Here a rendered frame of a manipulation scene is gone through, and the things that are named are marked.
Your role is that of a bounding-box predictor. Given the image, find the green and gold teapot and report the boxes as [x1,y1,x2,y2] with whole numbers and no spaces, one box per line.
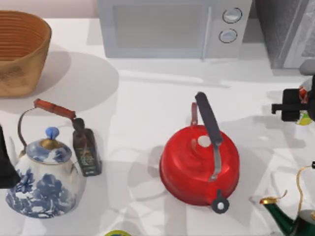
[259,161,315,236]

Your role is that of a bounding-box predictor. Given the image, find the microwave oven door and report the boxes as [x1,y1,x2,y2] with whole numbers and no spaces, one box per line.
[97,0,214,59]

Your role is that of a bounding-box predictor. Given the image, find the round microwave knob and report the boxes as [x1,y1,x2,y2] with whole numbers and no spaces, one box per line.
[222,7,243,24]
[218,28,238,44]

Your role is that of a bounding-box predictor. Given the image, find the microwave door handle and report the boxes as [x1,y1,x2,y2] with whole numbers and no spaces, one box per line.
[201,5,213,61]

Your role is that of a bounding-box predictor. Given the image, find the woven brown basket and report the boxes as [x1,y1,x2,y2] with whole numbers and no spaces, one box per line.
[0,10,53,99]

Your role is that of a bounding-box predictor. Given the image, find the red kettle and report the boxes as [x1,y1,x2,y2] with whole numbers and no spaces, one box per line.
[159,91,241,214]

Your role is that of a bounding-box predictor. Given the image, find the green and yellow round thing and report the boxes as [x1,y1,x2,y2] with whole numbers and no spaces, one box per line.
[104,229,131,236]

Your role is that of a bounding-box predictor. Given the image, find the pale microwave oven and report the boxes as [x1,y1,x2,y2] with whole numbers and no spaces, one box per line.
[96,0,254,61]

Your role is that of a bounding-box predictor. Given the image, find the red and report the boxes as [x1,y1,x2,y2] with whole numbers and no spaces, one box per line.
[294,84,314,126]

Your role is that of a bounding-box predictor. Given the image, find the dark glass bottle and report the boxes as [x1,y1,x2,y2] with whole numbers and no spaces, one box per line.
[72,118,103,177]

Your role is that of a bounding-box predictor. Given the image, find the blue and white teapot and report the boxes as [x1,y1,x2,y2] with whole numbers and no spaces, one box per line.
[5,98,87,219]

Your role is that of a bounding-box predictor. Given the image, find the pale grey rounded box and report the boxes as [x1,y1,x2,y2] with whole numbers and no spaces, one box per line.
[298,59,315,77]

